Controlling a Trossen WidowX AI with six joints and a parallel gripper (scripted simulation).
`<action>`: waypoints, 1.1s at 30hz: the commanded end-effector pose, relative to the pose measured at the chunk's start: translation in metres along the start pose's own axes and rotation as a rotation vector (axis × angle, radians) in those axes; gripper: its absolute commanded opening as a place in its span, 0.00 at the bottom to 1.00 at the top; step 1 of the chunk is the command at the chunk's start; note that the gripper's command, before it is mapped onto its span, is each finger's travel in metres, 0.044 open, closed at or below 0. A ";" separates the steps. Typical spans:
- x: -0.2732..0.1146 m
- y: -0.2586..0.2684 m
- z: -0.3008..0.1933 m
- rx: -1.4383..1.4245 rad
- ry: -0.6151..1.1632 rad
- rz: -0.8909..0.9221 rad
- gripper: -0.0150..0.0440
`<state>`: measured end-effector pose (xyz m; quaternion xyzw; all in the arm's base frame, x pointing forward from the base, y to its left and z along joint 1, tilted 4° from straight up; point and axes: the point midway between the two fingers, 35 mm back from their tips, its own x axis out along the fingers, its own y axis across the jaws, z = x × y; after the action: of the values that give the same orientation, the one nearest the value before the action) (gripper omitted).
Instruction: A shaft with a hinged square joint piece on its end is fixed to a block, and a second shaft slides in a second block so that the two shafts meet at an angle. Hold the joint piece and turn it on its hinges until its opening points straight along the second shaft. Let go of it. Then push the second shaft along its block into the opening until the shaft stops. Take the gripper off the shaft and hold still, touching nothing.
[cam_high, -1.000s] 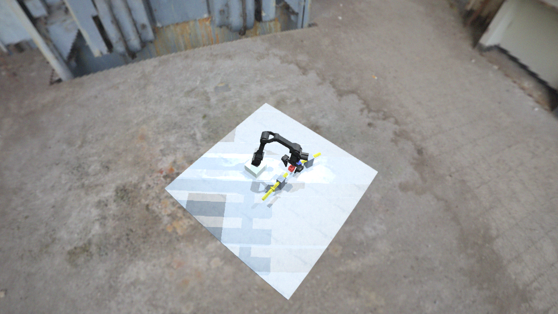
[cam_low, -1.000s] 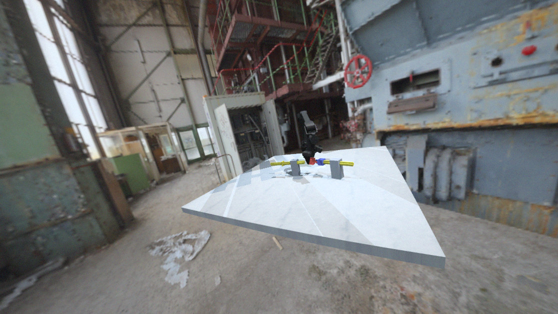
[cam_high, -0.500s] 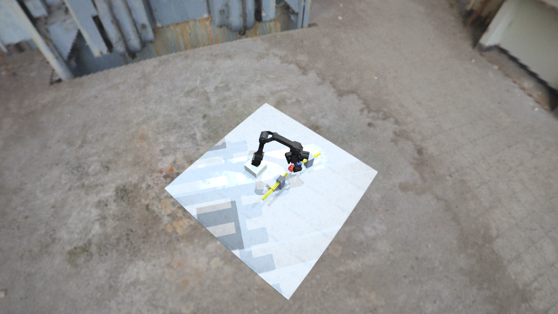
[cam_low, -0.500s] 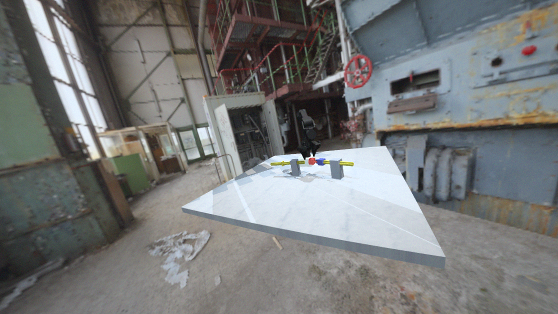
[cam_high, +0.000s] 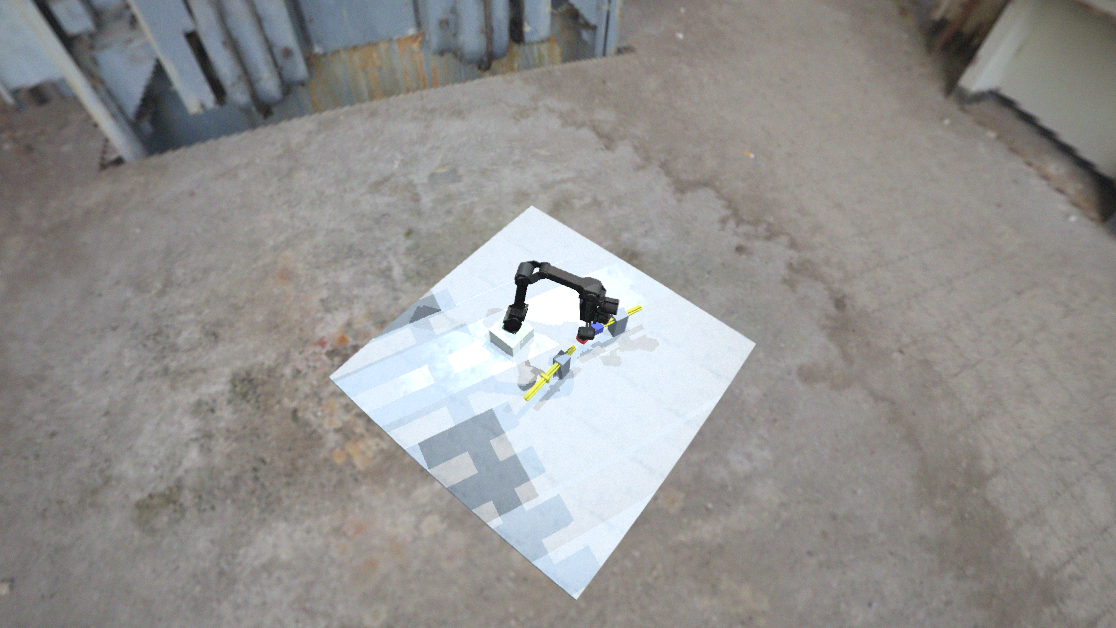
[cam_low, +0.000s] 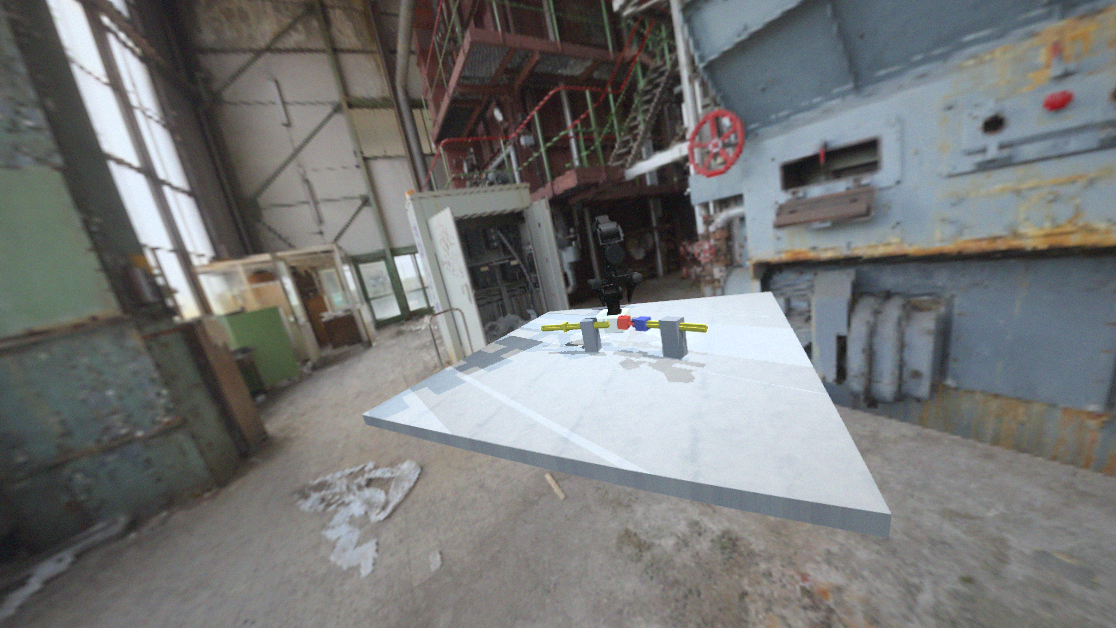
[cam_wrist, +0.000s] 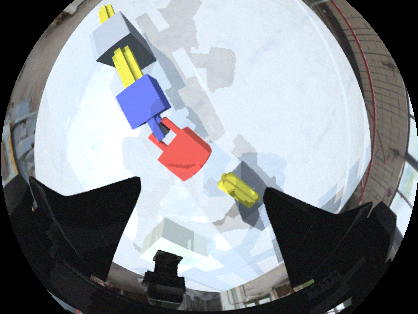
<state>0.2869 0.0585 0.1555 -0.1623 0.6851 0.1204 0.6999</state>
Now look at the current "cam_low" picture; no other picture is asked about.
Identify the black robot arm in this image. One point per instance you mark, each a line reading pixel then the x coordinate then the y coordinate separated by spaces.
pixel 606 234

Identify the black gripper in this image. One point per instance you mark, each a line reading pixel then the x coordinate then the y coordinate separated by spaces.
pixel 595 284

